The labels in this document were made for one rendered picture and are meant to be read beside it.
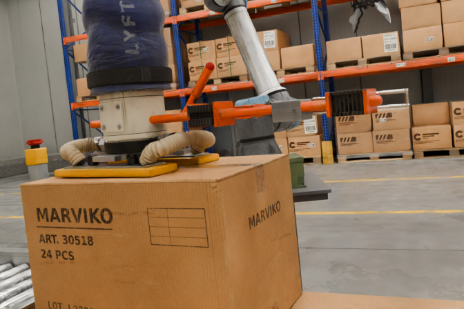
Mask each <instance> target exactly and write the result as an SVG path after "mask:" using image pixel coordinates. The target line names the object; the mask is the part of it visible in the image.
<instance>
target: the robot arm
mask: <svg viewBox="0 0 464 309"><path fill-rule="evenodd" d="M350 2H351V0H350ZM353 3H354V4H352V2H351V7H352V8H354V14H353V15H352V16H350V18H349V22H350V23H351V24H352V30H353V33H355V32H356V31H357V29H358V24H359V23H360V18H361V17H362V16H363V11H362V10H361V9H362V8H364V9H367V8H368V7H370V6H371V7H374V5H376V9H377V11H380V12H381V13H382V15H383V16H384V17H385V18H386V20H387V21H388V22H389V23H391V18H390V14H389V11H388V7H387V4H386V2H385V0H355V1H354V0H353ZM204 4H205V6H206V7H207V8H208V9H209V10H211V11H213V12H221V13H222V14H223V17H224V19H225V21H226V22H227V24H228V27H229V29H230V31H231V34H232V36H233V38H234V41H235V43H236V46H237V47H238V50H239V52H240V55H241V57H242V60H243V62H244V64H245V66H246V68H247V71H248V73H249V76H250V78H251V80H252V82H253V85H254V87H255V90H256V92H257V94H258V97H251V98H248V99H243V100H239V101H236V102H235V106H242V104H247V105H253V103H257V104H263V103H264V104H265V105H270V104H269V103H270V102H275V101H290V100H297V99H295V98H293V97H290V96H289V93H288V91H287V89H286V88H283V87H281V86H280V84H279V81H278V79H277V77H276V74H275V72H274V71H273V68H272V66H271V64H270V61H269V59H268V57H267V54H266V52H265V51H264V48H263V46H262V43H261V41H260V39H259V36H258V34H257V32H256V30H255V28H254V26H253V23H252V21H251V19H250V16H249V14H248V12H247V6H248V5H247V4H248V1H247V0H204ZM236 121H237V125H238V134H239V139H240V150H239V154H238V156H252V155H278V154H282V152H281V150H280V148H279V146H278V144H277V143H276V141H275V136H274V132H281V131H288V130H290V129H293V128H295V127H296V126H297V125H298V124H299V123H300V122H301V121H287V122H276V123H274V122H273V118H272V117H271V115H270V114H268V115H266V116H265V117H258V118H257V119H254V118H249V119H245V120H244V119H236Z"/></svg>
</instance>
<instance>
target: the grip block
mask: <svg viewBox="0 0 464 309"><path fill-rule="evenodd" d="M229 108H233V101H215V102H213V103H212V104H207V103H199V104H188V105H186V113H187V121H188V129H192V128H202V127H208V126H213V124H214V126H215V127H220V126H230V125H234V124H235V120H234V117H233V118H223V119H221V118H219V116H218V112H219V110H221V109H229Z"/></svg>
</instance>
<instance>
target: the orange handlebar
mask: <svg viewBox="0 0 464 309"><path fill-rule="evenodd" d="M382 102H383V98H382V97H381V96H379V95H374V96H370V97H369V104H370V106H371V107H373V106H379V105H381V104H382ZM300 108H301V110H302V111H303V112H312V111H321V110H326V103H325V100H319V101H305V102H302V103H301V105H300ZM268 114H272V108H271V105H265V104H264V103H263V104H257V103H253V105H247V104H242V106H234V108H229V109H221V110H219V112H218V116H219V118H221V119H223V118H233V117H235V119H244V120H245V119H249V118H254V119H257V118H258V117H265V116H266V115H268ZM149 121H150V123H151V124H154V123H171V122H181V121H187V113H186V112H183V113H175V114H161V115H153V116H150V118H149ZM90 127H91V128H101V124H100V120H99V121H91V122H90Z"/></svg>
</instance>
